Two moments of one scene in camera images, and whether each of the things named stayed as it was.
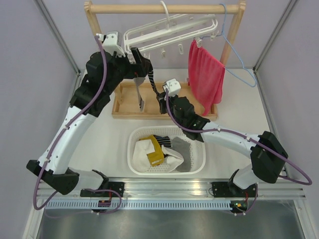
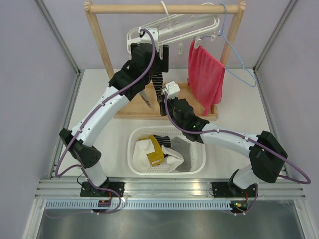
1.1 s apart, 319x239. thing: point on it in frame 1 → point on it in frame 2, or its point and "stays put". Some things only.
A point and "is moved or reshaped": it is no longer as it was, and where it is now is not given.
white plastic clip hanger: [171, 30] stays put
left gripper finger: [148, 66] → [165, 59]
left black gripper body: [126, 70] → [157, 66]
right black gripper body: [163, 106] stays put
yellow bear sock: [156, 157] stays put
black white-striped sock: [150, 74] is moved or reshaped
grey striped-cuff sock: [183, 147] stays put
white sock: [140, 160] stays put
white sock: [174, 159] stays put
